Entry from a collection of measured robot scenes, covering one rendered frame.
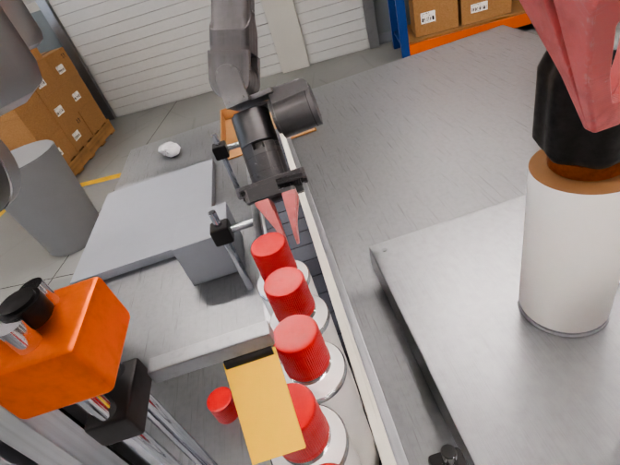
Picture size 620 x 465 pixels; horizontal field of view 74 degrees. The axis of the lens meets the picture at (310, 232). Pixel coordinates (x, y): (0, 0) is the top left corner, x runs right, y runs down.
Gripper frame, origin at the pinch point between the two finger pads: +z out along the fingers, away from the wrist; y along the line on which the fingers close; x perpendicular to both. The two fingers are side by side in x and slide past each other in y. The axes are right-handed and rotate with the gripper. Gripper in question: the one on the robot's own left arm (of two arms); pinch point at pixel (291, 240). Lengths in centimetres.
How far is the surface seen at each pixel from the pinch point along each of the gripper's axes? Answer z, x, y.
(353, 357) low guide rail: 14.7, -15.0, 3.6
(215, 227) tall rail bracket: -5.4, 0.8, -10.3
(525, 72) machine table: -23, 46, 67
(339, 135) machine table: -23, 45, 17
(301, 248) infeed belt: 1.6, 6.6, 0.6
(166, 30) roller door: -258, 350, -82
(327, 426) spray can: 12.7, -34.6, 1.3
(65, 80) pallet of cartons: -216, 305, -176
